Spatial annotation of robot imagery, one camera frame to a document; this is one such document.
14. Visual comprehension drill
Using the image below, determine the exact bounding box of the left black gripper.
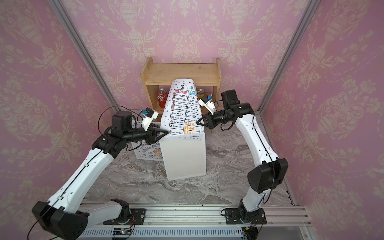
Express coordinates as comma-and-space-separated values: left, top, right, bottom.
123, 123, 169, 146

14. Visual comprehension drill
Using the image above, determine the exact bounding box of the white rack board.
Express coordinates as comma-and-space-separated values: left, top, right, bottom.
160, 132, 207, 181
131, 119, 164, 162

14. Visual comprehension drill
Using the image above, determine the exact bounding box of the paper menu sheet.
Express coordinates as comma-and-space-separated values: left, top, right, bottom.
161, 79, 204, 140
140, 142, 163, 161

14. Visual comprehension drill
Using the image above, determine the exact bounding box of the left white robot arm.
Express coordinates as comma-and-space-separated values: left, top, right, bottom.
32, 108, 168, 240

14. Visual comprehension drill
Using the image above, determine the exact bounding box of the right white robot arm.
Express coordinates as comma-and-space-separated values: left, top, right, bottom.
197, 90, 289, 224

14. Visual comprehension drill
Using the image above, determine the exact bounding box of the orange soda can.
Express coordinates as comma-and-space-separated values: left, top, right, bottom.
197, 89, 206, 100

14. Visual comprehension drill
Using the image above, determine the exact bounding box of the red cola can left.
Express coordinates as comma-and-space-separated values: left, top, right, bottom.
157, 89, 168, 109

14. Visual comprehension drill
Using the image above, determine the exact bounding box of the wooden two-tier shelf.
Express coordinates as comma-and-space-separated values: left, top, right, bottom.
140, 57, 222, 120

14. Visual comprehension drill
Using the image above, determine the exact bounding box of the small green circuit board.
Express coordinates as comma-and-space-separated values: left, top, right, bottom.
113, 228, 133, 237

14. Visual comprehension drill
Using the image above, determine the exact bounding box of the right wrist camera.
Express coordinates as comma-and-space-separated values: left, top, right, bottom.
199, 95, 216, 115

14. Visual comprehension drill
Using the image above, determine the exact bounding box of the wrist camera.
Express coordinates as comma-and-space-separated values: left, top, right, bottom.
199, 95, 216, 115
141, 108, 159, 132

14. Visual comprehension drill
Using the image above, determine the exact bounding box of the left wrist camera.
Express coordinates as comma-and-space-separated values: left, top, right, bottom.
141, 108, 159, 132

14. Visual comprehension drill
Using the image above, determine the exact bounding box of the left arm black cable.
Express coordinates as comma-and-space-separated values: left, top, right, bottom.
97, 104, 145, 136

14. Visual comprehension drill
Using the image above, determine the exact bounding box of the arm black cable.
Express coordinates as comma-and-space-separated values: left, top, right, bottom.
97, 104, 145, 136
262, 161, 276, 205

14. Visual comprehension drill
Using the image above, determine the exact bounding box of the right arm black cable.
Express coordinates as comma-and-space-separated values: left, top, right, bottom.
262, 161, 276, 205

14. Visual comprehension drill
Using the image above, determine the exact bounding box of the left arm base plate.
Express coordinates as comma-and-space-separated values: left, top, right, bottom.
103, 209, 146, 226

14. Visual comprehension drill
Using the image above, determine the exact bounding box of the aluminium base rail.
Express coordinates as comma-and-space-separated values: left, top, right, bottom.
80, 204, 316, 240

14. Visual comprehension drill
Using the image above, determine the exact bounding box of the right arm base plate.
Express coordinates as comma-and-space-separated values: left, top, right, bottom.
220, 207, 267, 225

